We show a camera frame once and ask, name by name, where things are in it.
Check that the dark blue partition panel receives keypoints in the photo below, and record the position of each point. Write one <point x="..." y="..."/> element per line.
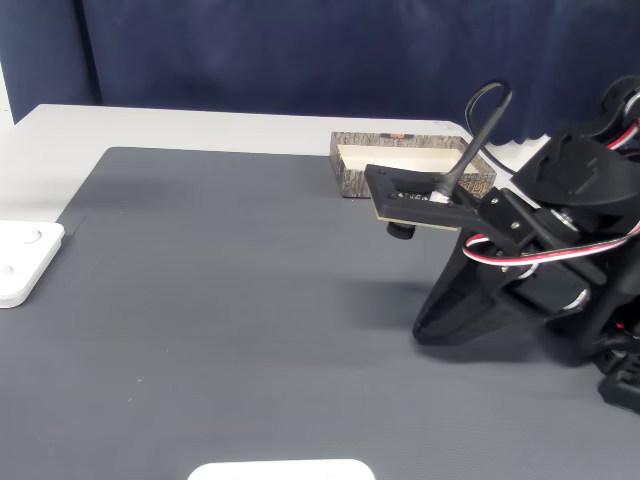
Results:
<point x="40" y="50"/>

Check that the white power strip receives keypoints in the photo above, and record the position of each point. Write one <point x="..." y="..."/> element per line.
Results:
<point x="20" y="270"/>

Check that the dark grey table mat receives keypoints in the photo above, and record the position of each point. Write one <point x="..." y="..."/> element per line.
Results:
<point x="250" y="325"/>

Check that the white rounded flat device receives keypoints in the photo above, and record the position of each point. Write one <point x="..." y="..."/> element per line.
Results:
<point x="280" y="471"/>

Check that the bark-patterned cardboard box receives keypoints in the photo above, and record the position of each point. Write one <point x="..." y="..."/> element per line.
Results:
<point x="350" y="180"/>

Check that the dark blue curtain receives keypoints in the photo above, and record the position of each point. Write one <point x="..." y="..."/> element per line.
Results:
<point x="300" y="60"/>

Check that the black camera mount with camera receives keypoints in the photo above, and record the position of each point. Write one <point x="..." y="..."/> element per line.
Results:
<point x="400" y="210"/>

